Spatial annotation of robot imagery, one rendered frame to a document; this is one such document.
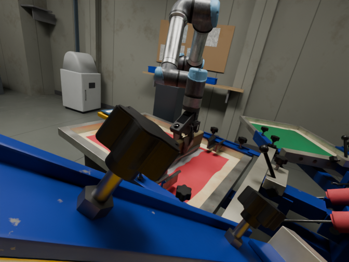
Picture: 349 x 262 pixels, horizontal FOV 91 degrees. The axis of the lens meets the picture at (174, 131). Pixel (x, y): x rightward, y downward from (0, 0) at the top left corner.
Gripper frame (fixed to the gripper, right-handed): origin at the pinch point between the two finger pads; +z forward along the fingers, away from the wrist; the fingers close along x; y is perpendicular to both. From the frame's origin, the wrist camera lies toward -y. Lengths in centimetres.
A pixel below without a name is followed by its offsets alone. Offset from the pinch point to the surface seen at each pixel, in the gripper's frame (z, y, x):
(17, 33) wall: -41, 88, 538
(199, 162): 4.7, 5.2, -8.4
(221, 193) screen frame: 1.2, -11.6, -25.1
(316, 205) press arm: -4.3, -1.8, -49.5
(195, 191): 5.0, -13.2, -16.8
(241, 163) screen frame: 0.7, 14.8, -24.4
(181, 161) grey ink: 4.3, -1.0, -2.6
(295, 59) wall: -76, 289, -11
